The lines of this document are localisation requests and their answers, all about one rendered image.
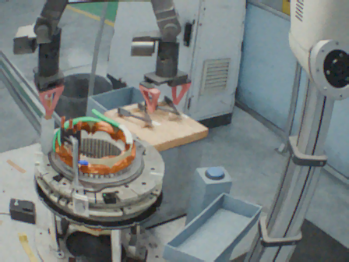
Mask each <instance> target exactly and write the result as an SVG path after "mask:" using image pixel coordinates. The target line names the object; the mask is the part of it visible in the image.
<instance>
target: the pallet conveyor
mask: <svg viewBox="0 0 349 262"><path fill-rule="evenodd" d="M0 54H1V55H2V56H3V58H4V59H5V60H6V61H7V63H8V64H9V65H10V67H11V68H12V69H13V70H14V72H15V73H16V75H18V77H19V78H20V79H21V80H22V81H23V82H24V84H25V85H26V87H27V88H28V89H29V90H30V92H31V93H32V94H33V96H35V98H36V99H37V100H38V101H39V102H40V104H41V105H42V103H41V99H40V98H39V95H38V92H37V91H36V90H35V89H34V88H33V86H32V85H30V83H29V81H28V80H27V79H26V78H25V76H23V75H22V73H21V72H20V71H19V70H18V69H17V68H16V66H15V65H14V64H13V63H12V61H11V60H10V59H9V58H8V56H7V55H6V54H5V52H3V51H2V49H1V48H0ZM0 80H1V81H2V83H3V85H4V86H5V88H6V90H7V91H8V92H9V94H10V96H11V97H12V99H13V100H14V101H15V102H16V105H17V106H18V108H19V109H20V111H21V112H22V113H23V115H24V116H25V117H26V119H27V120H28V123H29V124H30V125H31V126H32V128H33V129H34V131H35V132H36V134H37V135H38V136H39V137H40V138H41V116H42V115H44V114H43V112H42V111H41V110H40V109H39V108H38V107H37V105H36V104H35V103H34V101H33V100H32V98H31V97H30V96H29V95H28V94H27V92H26V91H25V90H24V89H23V87H22V86H21V85H20V84H19V82H18V80H17V79H16V78H15V77H14V75H13V74H12V73H11V72H10V70H9V69H8V68H7V67H6V65H5V63H4V62H3V61H2V60H1V59H0ZM42 106H43V105H42ZM51 117H53V119H54V120H55V121H56V122H57V124H58V125H59V126H62V122H61V119H60V117H58V115H57V114H56V112H53V113H52V115H51Z"/></svg>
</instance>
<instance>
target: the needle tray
mask: <svg viewBox="0 0 349 262"><path fill-rule="evenodd" d="M262 208H263V207H262V206H259V205H257V204H254V203H252V202H251V203H249V202H248V201H245V200H243V199H239V198H237V197H236V196H231V195H230V194H226V193H222V194H221V195H220V196H219V197H218V198H217V199H216V200H215V201H214V202H212V204H210V205H209V206H208V207H207V208H206V209H205V210H204V211H203V212H202V213H200V214H199V215H198V216H197V217H196V218H195V219H193V220H192V221H191V222H190V223H189V224H187V225H186V226H185V227H184V228H183V229H182V230H181V231H180V232H179V233H178V234H176V235H175V236H174V237H172V238H171V239H169V241H168V242H166V243H165V244H164V247H163V250H162V251H163V254H162V258H164V259H165V260H169V261H170V262H228V261H229V260H230V258H231V254H232V251H233V249H234V248H235V247H236V245H237V244H238V243H239V242H240V241H241V239H243V238H244V236H245V235H246V234H247V233H248V232H249V230H251V229H252V227H253V226H254V224H255V223H256V222H257V221H258V218H259V216H260V213H261V211H262Z"/></svg>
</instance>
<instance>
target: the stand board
mask: <svg viewBox="0 0 349 262"><path fill-rule="evenodd" d="M134 107H138V104H134V105H130V106H127V107H123V108H125V109H128V108H134ZM160 107H162V108H166V109H169V110H172V108H169V107H170V106H169V105H168V104H167V105H163V106H160ZM172 111H173V110H172ZM115 112H118V109H117V110H113V111H110V112H105V113H104V116H106V117H108V118H110V119H113V120H115V121H116V122H119V123H120V124H122V125H123V126H124V127H125V128H126V129H127V130H128V131H129V132H130V133H132V134H135V135H137V136H138V137H139V139H138V140H146V141H147V142H148V143H149V144H151V145H152V146H153V147H154V148H155V149H156V150H157V151H158V152H160V151H163V150H168V149H171V148H173V147H178V146H181V145H183V144H187V143H191V142H194V141H196V140H198V139H202V138H204V137H207V136H208V131H209V129H207V128H206V127H204V126H202V125H200V124H199V123H198V122H196V121H195V120H194V119H192V118H190V117H188V118H186V117H185V116H181V115H180V117H181V118H182V119H180V118H177V119H173V120H170V121H169V120H168V118H169V114H170V113H168V112H163V111H160V110H156V111H155V110H154V112H153V113H151V112H150V111H149V109H147V112H148V114H149V115H150V117H151V118H152V120H154V121H156V122H157V123H159V124H160V126H159V125H157V124H154V123H152V124H153V126H154V127H152V126H149V127H146V128H142V129H141V128H140V123H141V121H140V119H136V118H133V117H131V116H129V118H126V117H125V116H121V117H117V118H114V113H115ZM133 114H135V115H139V116H142V117H145V118H146V116H145V115H144V113H143V114H142V112H141V111H140V112H133Z"/></svg>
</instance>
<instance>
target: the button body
mask: <svg viewBox="0 0 349 262"><path fill-rule="evenodd" d="M217 168H220V169H222V170H223V171H224V172H225V173H224V174H225V177H224V178H223V179H220V180H217V181H215V180H212V179H208V178H207V177H206V176H205V171H206V170H207V169H208V168H197V169H196V175H195V180H194V183H193V185H192V193H191V197H190V201H189V209H188V213H187V217H186V221H185V225H184V227H185V226H186V225H187V224H189V223H190V222H191V221H192V220H193V219H195V218H196V217H197V216H198V215H199V214H200V213H202V212H203V211H204V210H205V209H206V208H207V207H208V206H209V205H210V204H212V202H214V201H215V200H216V199H217V198H218V197H219V196H220V195H221V194H222V193H226V194H230V191H231V185H232V179H231V177H230V176H229V174H227V171H226V169H224V167H223V166H222V167H217Z"/></svg>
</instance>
